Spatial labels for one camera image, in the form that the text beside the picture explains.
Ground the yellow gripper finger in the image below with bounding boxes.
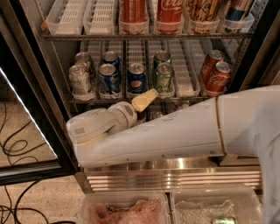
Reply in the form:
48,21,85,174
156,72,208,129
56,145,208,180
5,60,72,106
131,88,158,112

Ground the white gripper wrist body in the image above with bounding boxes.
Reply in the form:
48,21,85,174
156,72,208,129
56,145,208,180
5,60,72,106
108,101,137,129

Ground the green can front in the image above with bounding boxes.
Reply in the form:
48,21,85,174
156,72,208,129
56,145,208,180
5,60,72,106
154,63,174,93

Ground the green can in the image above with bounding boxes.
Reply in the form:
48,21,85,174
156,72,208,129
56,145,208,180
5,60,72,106
154,63,174,93
212,216,237,224
153,51,172,68

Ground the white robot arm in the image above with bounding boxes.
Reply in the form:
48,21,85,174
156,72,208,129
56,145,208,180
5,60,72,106
66,85,280,224

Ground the silver can bottom centre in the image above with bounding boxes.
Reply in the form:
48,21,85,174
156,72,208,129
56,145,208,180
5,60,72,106
151,111,165,120

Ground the blue Pepsi can centre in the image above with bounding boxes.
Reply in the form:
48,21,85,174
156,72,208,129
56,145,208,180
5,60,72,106
128,62,146,94

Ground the blue pepsi can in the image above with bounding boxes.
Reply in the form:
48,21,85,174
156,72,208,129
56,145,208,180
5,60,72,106
128,62,146,94
102,51,120,69
98,64,120,95

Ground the blue Pepsi can front left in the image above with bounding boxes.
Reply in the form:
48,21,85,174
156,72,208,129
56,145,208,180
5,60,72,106
98,64,120,95

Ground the green can rear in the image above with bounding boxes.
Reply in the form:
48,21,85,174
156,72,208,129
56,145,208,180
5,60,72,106
153,51,172,68

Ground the blue Pepsi can rear left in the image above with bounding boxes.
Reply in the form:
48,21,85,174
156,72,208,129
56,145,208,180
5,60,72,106
102,51,120,69

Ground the white Sprite can front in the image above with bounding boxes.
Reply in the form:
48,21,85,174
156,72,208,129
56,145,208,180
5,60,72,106
69,64,93,95

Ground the white sprite can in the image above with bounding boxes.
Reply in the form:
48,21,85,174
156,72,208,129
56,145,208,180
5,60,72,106
69,64,93,95
74,52,93,73

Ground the empty white tray middle shelf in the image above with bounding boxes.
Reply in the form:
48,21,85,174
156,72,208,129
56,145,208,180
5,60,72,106
168,39,200,97

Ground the steel fridge cabinet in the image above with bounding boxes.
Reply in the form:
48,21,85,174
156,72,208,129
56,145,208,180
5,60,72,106
24,0,279,193

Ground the white Sprite can rear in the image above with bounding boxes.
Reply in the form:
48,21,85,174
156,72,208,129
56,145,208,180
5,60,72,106
74,52,93,73

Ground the red Coke can front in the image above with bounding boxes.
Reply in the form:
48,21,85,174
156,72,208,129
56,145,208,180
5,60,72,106
206,61,232,92

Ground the red Coke can rear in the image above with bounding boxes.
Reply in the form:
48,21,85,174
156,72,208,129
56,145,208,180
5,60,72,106
200,50,225,82

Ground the orange can top shelf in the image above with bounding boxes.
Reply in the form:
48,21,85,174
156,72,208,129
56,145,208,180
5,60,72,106
119,0,146,24

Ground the red Coke can top shelf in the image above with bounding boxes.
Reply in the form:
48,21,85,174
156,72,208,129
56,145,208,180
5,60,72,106
157,0,183,23

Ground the glass fridge door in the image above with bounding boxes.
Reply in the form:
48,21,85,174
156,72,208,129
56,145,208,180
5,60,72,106
0,0,77,186

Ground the gold can top shelf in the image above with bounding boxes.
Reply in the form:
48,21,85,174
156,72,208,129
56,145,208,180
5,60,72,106
187,0,221,22

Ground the blue white can top shelf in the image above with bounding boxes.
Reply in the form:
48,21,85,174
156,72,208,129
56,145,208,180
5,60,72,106
225,0,253,21

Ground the green can in bin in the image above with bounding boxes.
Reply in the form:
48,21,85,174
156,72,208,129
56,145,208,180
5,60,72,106
212,216,237,224

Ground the brown tea bottle right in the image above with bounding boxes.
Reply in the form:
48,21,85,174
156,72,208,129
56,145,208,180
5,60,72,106
136,111,146,124

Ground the clear water bottle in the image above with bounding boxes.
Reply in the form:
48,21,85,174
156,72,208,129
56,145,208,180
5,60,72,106
176,102,190,110

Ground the empty clear tray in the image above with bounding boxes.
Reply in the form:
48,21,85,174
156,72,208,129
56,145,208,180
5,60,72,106
82,0,117,35
45,0,88,35

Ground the clear bin left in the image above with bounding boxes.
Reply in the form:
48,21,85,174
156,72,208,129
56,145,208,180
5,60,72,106
76,191,171,224

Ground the clear bin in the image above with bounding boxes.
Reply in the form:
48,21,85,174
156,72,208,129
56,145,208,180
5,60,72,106
76,191,171,224
170,185,263,224

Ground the empty clear tray top left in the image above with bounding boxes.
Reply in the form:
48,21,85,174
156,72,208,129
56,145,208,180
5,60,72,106
45,0,88,35

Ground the clear bin right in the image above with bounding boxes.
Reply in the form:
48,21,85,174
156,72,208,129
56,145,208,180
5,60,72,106
170,185,263,224

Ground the black floor cable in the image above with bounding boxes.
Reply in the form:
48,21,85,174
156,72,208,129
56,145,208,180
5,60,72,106
0,100,77,224

